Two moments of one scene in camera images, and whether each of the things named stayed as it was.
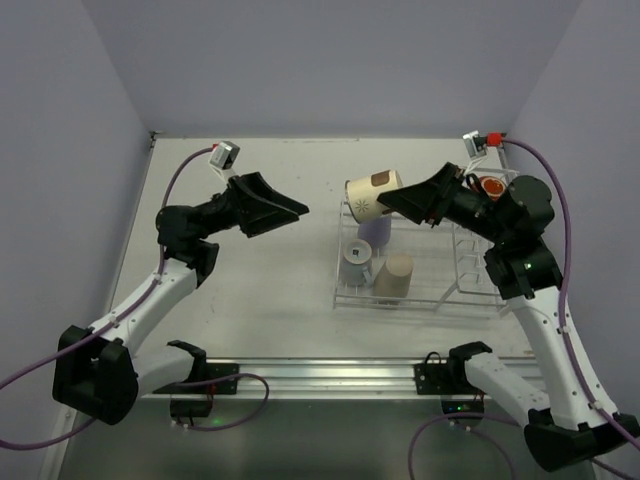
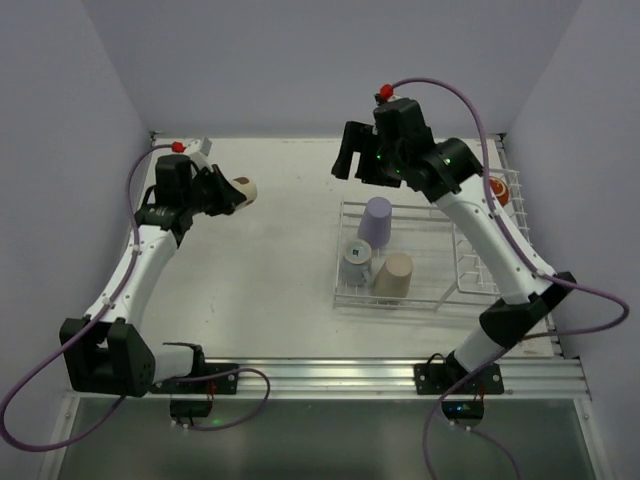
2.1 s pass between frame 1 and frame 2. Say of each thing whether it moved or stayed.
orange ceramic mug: stayed
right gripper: moved
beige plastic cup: stayed
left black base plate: stayed
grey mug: stayed
